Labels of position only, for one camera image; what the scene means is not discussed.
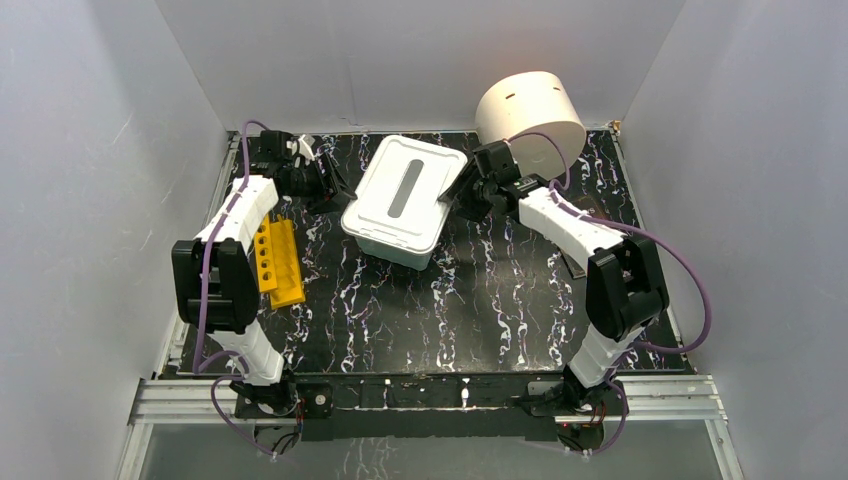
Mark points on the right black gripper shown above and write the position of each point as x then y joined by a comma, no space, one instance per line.
462,183

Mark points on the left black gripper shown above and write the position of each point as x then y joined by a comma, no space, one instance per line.
325,187

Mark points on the cream cylindrical container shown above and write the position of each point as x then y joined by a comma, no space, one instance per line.
535,115

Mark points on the dark book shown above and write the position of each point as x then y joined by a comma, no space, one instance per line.
585,238

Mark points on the white plastic lid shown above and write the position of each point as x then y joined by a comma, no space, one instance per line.
398,193

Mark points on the aluminium frame rail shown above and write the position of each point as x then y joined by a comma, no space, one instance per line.
650,397

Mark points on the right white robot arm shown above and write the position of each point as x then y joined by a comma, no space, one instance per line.
625,286

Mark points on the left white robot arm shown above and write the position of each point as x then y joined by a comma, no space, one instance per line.
218,273

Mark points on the yellow test tube rack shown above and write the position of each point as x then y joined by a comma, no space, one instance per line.
278,262

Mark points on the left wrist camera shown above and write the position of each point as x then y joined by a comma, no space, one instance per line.
301,149

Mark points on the teal plastic bin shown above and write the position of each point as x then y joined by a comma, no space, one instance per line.
403,255

